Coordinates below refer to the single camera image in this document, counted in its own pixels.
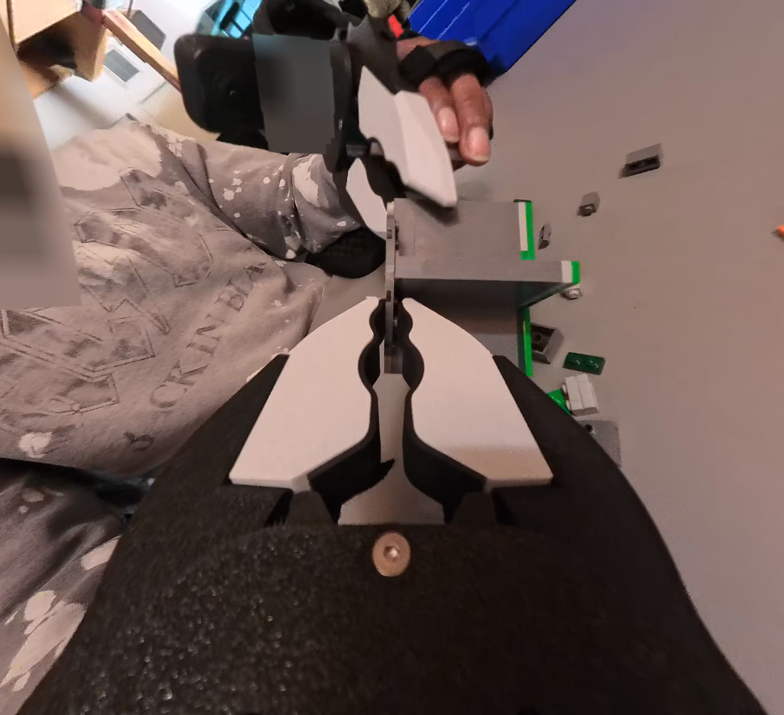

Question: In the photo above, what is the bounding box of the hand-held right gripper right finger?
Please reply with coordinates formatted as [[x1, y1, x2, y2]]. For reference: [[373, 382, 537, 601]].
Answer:
[[400, 296, 555, 523]]

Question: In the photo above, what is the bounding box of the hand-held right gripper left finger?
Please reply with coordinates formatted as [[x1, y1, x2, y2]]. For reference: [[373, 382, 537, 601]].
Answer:
[[228, 296, 394, 523]]

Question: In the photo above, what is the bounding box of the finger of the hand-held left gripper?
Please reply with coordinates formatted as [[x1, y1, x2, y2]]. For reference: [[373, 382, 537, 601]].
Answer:
[[345, 159, 396, 235], [357, 66, 459, 209]]

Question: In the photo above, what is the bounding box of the dark grey square lego brick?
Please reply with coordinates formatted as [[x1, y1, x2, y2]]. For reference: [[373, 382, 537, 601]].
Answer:
[[528, 323, 563, 363]]

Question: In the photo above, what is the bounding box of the light grey lego brick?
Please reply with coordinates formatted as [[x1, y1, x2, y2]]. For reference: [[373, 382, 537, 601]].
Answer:
[[563, 375, 600, 412]]

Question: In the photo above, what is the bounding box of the green-topped dark lego wall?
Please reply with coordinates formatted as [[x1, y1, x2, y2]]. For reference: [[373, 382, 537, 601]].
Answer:
[[385, 198, 581, 382]]

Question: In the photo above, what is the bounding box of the person's left forearm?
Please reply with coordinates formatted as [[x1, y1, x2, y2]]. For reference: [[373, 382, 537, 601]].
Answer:
[[208, 142, 362, 256]]

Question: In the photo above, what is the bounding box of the person's left hand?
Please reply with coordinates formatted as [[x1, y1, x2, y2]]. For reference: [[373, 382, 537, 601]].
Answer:
[[423, 77, 496, 167]]

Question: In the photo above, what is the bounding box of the brown cardboard box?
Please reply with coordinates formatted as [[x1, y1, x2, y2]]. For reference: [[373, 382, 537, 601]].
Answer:
[[0, 0, 117, 97]]

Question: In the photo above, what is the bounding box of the person's grey speckled sweatshirt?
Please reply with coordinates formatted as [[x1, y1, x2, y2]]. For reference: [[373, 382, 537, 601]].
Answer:
[[0, 121, 332, 691]]

